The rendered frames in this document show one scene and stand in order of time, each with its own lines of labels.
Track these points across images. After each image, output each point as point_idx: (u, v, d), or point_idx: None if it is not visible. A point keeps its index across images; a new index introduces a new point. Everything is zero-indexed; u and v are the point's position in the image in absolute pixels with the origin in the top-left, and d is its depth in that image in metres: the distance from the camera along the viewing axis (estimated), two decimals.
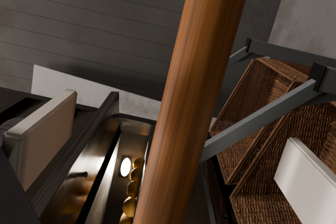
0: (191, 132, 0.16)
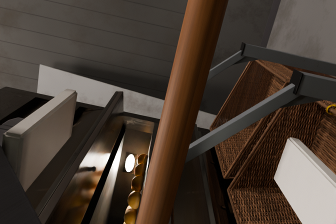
0: None
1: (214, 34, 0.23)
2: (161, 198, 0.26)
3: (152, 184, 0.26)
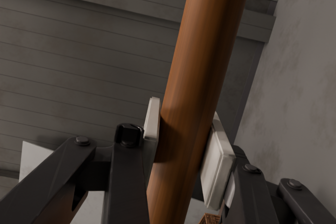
0: None
1: (225, 56, 0.15)
2: None
3: None
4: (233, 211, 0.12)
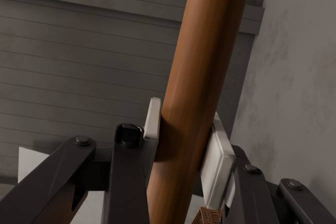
0: None
1: (225, 56, 0.15)
2: None
3: None
4: (233, 211, 0.12)
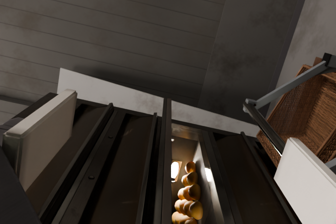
0: None
1: None
2: None
3: None
4: None
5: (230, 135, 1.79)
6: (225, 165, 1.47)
